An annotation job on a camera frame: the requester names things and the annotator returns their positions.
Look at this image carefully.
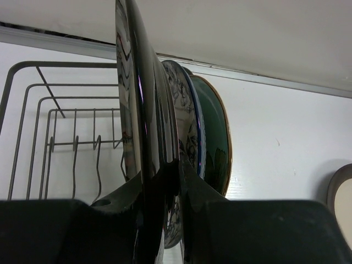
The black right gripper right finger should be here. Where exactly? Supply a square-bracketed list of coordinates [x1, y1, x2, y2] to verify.
[179, 155, 227, 263]

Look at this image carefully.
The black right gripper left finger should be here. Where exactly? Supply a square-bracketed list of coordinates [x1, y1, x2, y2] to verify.
[90, 175, 143, 220]

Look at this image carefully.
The green glazed plate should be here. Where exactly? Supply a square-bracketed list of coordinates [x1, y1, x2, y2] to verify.
[190, 75, 233, 196]

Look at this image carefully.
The blue floral plate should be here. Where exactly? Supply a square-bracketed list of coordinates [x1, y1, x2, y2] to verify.
[162, 60, 206, 249]

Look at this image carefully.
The black rimmed patterned plate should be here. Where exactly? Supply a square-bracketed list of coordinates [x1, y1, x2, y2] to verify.
[115, 1, 179, 263]

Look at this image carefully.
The brown rimmed cream plate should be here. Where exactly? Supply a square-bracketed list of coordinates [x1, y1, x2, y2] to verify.
[327, 164, 351, 243]

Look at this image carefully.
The grey wire dish rack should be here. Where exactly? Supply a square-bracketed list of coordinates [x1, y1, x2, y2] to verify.
[1, 61, 124, 203]

